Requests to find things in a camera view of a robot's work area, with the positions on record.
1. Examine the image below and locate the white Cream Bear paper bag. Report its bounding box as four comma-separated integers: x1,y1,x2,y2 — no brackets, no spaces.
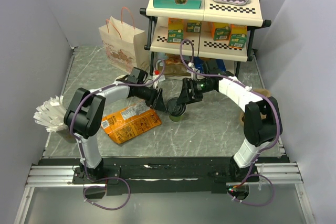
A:
98,17,150,72

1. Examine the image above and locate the brown chips bag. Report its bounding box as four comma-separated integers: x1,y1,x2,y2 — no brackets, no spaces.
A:
157,53,191,78

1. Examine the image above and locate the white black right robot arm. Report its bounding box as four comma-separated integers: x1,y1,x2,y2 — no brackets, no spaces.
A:
172,62,282,181

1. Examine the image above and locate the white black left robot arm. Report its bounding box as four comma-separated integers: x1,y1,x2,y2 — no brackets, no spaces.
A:
64,67,166,183

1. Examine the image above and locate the green paper coffee cup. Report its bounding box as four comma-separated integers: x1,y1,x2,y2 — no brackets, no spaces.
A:
169,113,184,122
114,74,129,81

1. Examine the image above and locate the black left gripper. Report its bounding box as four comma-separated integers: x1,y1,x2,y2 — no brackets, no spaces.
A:
137,84,168,113

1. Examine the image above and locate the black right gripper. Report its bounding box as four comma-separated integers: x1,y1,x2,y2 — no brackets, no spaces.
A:
176,77,214,105

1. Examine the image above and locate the brown cardboard cup carrier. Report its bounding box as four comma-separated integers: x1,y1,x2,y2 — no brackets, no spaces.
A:
239,88,271,126

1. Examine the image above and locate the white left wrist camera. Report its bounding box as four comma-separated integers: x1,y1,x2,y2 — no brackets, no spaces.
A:
153,70,166,82

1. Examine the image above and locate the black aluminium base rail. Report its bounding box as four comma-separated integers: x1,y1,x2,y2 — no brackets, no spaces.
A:
26,156,303,199

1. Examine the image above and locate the white paper straws bundle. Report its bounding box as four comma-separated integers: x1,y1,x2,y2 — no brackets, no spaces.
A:
33,95,68,133

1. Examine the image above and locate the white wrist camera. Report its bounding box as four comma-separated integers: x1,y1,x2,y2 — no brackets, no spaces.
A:
153,70,166,82
187,62,201,74

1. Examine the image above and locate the orange chips bag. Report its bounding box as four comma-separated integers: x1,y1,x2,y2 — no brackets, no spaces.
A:
101,101,162,144

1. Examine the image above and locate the blue chips bag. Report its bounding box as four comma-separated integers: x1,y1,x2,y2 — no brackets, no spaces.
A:
194,57,226,74

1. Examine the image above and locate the black plastic cup lid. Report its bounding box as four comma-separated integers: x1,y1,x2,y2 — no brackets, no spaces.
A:
166,97,186,117

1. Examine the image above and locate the orange green snack box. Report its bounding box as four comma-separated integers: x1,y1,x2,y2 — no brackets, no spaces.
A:
208,22,231,41
167,18,184,44
228,24,247,49
186,20,202,33

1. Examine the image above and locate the cream black three-tier shelf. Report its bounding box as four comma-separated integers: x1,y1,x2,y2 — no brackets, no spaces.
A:
140,0,271,75

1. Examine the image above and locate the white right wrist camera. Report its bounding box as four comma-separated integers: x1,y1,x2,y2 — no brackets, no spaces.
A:
187,62,201,74

